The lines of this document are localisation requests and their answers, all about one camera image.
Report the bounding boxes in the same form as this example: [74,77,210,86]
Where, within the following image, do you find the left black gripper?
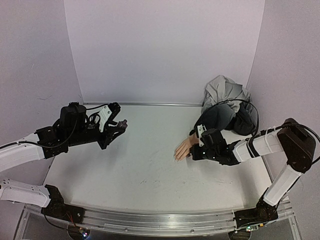
[67,121,126,150]

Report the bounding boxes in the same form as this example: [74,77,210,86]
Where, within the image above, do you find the nail polish bottle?
[117,119,128,129]

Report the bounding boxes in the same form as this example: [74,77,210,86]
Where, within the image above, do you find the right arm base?
[233,195,280,230]

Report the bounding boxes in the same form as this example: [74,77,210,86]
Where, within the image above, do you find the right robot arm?
[189,118,320,207]

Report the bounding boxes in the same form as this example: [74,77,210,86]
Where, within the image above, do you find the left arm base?
[41,184,85,224]

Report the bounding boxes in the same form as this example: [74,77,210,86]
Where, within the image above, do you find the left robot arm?
[0,102,128,219]

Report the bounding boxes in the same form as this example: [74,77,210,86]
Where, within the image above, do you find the mannequin hand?
[174,134,199,162]

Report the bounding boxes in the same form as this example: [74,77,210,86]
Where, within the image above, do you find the dark sleeve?
[189,103,236,136]

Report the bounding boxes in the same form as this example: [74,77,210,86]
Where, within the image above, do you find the grey crumpled cloth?
[201,75,258,136]

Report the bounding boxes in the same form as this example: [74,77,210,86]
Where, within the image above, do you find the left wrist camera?
[89,104,113,133]

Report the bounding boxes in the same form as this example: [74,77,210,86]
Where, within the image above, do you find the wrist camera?
[89,104,113,133]
[196,124,207,147]

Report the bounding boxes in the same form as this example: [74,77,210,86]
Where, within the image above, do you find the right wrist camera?
[196,124,207,147]

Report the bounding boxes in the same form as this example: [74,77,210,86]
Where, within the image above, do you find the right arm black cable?
[194,98,260,136]

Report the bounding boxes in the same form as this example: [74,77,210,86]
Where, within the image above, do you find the aluminium front rail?
[74,208,236,237]

